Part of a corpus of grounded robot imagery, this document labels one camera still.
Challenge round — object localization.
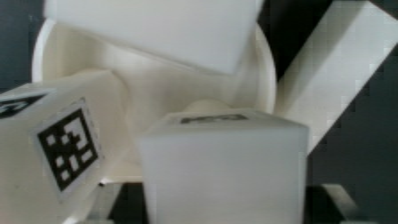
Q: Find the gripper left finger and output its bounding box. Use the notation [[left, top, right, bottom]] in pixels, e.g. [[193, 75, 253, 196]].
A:
[[76, 182, 149, 224]]

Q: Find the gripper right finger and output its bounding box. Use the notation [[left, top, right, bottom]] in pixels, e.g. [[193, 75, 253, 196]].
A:
[[303, 184, 367, 224]]

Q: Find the white stool leg with tag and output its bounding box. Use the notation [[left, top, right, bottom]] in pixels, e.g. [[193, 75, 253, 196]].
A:
[[44, 0, 266, 74]]

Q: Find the white U-shaped fence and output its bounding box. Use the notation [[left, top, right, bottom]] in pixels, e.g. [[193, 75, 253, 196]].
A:
[[273, 0, 398, 145]]

